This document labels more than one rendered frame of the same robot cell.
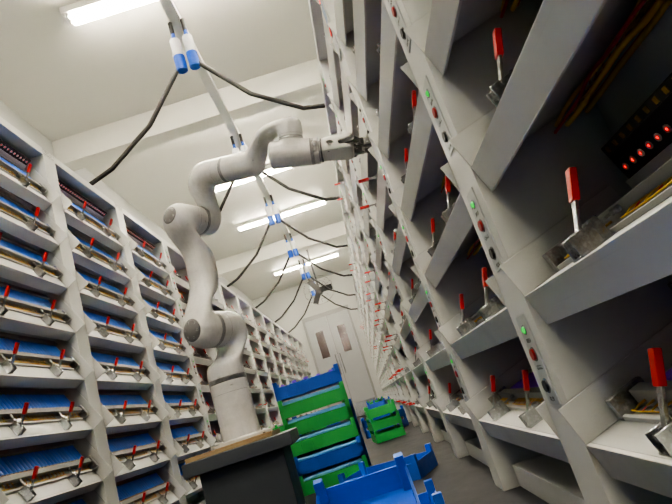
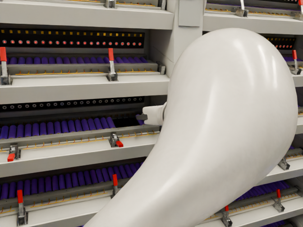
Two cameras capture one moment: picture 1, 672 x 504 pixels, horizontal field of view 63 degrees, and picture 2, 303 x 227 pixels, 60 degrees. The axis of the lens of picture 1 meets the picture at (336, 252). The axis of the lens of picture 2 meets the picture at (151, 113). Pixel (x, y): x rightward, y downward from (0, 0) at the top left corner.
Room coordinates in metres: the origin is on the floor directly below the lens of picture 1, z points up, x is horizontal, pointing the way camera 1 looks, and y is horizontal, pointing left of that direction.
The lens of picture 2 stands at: (1.86, 0.52, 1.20)
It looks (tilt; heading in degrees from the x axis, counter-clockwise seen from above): 12 degrees down; 249
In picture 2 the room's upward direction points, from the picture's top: straight up
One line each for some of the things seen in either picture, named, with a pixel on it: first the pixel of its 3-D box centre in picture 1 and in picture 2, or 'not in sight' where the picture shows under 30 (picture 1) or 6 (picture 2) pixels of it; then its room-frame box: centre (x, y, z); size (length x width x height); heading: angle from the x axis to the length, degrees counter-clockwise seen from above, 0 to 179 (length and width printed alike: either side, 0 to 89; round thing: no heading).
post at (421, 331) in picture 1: (403, 231); not in sight; (2.17, -0.29, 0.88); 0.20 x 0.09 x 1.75; 91
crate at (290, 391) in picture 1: (307, 383); not in sight; (2.56, 0.31, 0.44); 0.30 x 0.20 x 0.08; 98
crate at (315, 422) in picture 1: (317, 418); not in sight; (2.56, 0.31, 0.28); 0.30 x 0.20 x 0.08; 98
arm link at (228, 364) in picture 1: (225, 345); not in sight; (1.81, 0.45, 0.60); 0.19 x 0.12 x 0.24; 154
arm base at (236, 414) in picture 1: (235, 410); not in sight; (1.78, 0.46, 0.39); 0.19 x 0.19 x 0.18
